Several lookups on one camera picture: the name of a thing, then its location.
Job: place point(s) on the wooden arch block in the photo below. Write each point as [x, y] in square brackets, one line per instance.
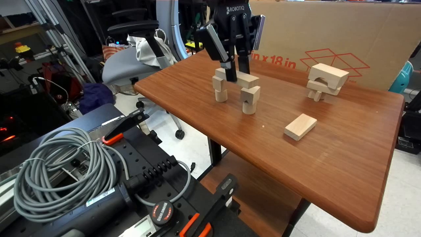
[332, 75]

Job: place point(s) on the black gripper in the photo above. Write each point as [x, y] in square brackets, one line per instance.
[235, 9]

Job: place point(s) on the small wooden block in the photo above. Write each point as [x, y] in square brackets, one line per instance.
[310, 94]
[317, 96]

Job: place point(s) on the wooden cube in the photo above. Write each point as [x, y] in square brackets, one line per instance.
[217, 83]
[250, 95]

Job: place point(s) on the wooden plank block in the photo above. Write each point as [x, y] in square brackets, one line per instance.
[324, 88]

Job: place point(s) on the flat rectangular wooden block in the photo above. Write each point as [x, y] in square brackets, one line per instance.
[300, 127]

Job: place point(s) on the yellow and red button box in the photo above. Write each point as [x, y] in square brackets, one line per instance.
[22, 48]

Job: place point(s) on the round black and red knob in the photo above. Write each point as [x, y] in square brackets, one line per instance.
[161, 212]

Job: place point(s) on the short wooden cylinder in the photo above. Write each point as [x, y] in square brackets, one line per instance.
[221, 95]
[249, 108]

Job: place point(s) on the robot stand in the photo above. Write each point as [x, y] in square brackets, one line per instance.
[148, 158]

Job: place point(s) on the long rectangular wooden block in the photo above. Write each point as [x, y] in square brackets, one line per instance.
[248, 80]

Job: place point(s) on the orange patterned paper bag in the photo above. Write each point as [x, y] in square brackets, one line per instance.
[113, 52]

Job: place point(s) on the teal plastic object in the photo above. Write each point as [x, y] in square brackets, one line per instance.
[403, 77]

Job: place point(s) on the black box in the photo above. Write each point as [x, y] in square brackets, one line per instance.
[409, 131]

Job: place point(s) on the aluminium ladder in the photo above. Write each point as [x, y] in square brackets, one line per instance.
[67, 42]

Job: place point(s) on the white cloth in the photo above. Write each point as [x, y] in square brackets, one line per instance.
[148, 52]

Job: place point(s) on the grey office chair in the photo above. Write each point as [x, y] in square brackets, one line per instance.
[125, 67]

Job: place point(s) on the black clamp with orange tip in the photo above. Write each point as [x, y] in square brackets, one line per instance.
[126, 123]

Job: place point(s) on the large cardboard box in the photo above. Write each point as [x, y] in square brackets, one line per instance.
[329, 29]

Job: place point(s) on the black clamp with orange grips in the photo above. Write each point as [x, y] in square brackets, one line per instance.
[217, 200]

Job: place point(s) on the purple bag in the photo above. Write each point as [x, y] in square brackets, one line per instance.
[96, 97]

